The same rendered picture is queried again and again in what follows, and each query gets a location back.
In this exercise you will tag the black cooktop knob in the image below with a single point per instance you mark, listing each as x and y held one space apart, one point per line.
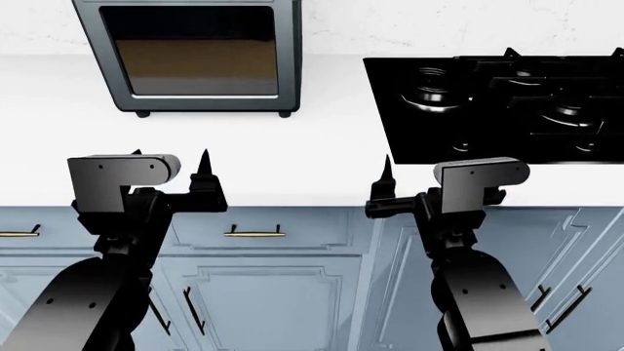
463 147
585 147

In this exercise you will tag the blue cabinet drawer front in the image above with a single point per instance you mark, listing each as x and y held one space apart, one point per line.
39 219
273 223

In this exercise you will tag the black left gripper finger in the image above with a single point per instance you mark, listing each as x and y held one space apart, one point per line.
137 152
206 172

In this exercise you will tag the black toaster oven foot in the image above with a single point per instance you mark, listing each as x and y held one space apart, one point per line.
284 114
143 114

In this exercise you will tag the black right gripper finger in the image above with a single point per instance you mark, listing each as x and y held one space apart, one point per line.
386 183

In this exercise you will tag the grey right gripper camera box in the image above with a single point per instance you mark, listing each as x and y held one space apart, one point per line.
463 186

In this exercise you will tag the grey toaster oven body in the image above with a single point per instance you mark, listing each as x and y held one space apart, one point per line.
292 55

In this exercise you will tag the toaster oven glass door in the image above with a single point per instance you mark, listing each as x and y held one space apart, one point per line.
195 55

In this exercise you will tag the grey left gripper camera box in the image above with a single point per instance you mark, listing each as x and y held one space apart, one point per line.
97 183

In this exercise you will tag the black gas cooktop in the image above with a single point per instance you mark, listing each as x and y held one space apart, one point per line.
487 146

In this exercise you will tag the blue cabinet door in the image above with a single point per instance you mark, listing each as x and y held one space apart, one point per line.
19 285
531 241
595 263
268 303

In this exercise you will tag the round black gas burner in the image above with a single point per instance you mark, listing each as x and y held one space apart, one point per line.
434 96
570 116

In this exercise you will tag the grey gripper camera box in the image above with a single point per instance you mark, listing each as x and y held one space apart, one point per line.
463 186
97 183

